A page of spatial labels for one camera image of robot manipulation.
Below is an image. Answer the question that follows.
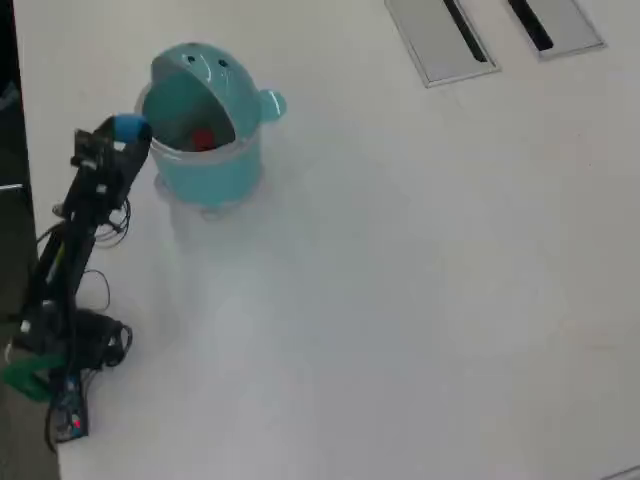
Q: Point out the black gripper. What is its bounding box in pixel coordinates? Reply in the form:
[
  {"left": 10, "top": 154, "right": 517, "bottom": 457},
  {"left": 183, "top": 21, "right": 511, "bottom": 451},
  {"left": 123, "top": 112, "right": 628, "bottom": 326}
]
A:
[{"left": 66, "top": 116, "right": 153, "bottom": 214}]

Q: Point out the blue lego block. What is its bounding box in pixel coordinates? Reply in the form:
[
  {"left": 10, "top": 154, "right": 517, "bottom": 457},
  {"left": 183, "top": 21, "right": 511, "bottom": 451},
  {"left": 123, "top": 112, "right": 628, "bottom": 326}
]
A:
[{"left": 113, "top": 113, "right": 150, "bottom": 144}]

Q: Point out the teal whale-shaped bin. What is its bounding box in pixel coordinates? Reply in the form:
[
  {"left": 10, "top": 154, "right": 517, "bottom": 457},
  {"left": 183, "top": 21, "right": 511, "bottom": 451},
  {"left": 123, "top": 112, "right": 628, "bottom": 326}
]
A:
[{"left": 135, "top": 43, "right": 289, "bottom": 222}]

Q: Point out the green table clamp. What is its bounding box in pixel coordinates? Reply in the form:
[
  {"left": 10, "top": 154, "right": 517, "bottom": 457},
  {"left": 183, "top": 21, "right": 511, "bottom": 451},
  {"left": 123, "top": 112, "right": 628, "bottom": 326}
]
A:
[{"left": 0, "top": 352, "right": 66, "bottom": 401}]

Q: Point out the blue motor controller board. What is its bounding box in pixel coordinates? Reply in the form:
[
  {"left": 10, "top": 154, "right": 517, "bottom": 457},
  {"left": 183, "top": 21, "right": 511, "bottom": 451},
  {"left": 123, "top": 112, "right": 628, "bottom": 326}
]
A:
[{"left": 49, "top": 372, "right": 90, "bottom": 444}]

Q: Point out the thin black servo cable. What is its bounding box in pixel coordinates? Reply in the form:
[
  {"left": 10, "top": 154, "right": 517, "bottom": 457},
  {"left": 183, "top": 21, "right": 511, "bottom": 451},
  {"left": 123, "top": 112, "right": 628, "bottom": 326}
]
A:
[{"left": 97, "top": 197, "right": 132, "bottom": 247}]

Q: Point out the silver table cable hatch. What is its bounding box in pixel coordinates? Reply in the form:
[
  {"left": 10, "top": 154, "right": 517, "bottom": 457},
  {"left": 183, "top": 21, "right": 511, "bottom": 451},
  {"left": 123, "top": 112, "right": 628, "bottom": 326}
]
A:
[
  {"left": 507, "top": 0, "right": 609, "bottom": 62},
  {"left": 383, "top": 0, "right": 501, "bottom": 89}
]

